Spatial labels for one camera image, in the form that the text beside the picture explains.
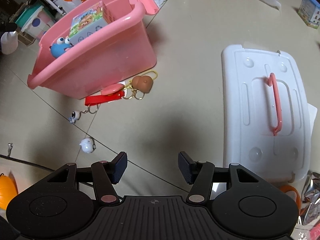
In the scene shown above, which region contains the small white toy figure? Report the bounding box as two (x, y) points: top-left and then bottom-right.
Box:
(79, 138), (96, 153)

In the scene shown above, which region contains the white bin lid pink handle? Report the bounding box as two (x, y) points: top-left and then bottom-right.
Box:
(222, 44), (312, 183)

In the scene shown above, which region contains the pink round disc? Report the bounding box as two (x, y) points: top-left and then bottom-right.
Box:
(100, 83), (125, 95)

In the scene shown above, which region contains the orange balloon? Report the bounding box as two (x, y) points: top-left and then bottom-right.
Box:
(0, 173), (18, 210)

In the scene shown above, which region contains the crumpled silver wrapper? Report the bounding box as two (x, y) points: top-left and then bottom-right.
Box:
(7, 142), (13, 157)

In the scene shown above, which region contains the silver foil bag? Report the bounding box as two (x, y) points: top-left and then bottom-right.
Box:
(298, 171), (320, 225)

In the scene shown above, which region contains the pink plastic storage bin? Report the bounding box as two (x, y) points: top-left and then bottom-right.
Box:
(27, 0), (159, 99)

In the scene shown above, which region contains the blue cartoon cow toy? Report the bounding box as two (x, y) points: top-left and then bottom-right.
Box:
(50, 37), (73, 59)

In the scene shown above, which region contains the colourful cartoon toy box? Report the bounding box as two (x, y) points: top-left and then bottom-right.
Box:
(68, 1), (108, 46)

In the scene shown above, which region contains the pink checkered box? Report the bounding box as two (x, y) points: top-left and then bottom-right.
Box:
(101, 3), (116, 24)

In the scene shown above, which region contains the white plastic bottle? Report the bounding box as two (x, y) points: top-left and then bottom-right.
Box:
(1, 31), (18, 55)

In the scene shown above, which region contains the pastel patterned bucket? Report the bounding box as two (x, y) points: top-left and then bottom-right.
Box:
(15, 3), (55, 40)

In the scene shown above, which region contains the blue toy box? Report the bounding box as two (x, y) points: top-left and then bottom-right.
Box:
(298, 0), (320, 29)

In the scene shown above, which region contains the astronaut keychain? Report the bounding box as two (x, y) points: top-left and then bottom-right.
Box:
(68, 111), (81, 124)

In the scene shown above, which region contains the red strap keychain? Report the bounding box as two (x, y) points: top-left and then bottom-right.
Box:
(85, 90), (125, 114)

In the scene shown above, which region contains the orange ring toy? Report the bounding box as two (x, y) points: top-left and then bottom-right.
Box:
(278, 185), (302, 212)

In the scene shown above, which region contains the brown bear keychain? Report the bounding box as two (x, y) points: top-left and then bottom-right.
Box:
(122, 70), (158, 100)

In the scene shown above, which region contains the black cable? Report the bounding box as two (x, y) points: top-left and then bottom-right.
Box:
(0, 153), (56, 173)

